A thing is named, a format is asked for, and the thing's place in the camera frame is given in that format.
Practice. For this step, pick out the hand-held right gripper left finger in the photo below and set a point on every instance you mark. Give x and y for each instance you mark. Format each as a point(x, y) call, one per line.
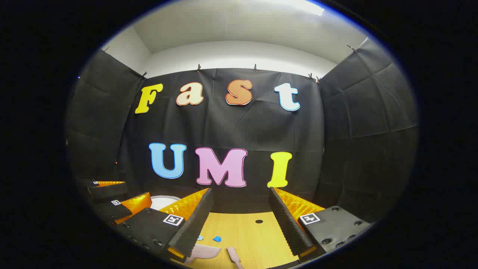
point(194, 224)

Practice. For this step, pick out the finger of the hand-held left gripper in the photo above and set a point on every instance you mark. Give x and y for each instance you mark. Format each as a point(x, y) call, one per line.
point(108, 190)
point(114, 211)

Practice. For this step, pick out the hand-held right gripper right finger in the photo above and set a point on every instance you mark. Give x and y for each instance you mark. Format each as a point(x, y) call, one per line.
point(289, 228)

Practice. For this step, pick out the small lilac dustpan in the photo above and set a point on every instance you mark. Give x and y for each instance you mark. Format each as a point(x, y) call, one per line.
point(205, 252)

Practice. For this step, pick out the white ribbed garbage bin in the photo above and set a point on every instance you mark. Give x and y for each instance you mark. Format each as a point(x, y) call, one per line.
point(162, 203)

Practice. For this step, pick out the small lilac broom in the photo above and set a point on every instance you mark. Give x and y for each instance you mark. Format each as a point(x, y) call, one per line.
point(234, 256)

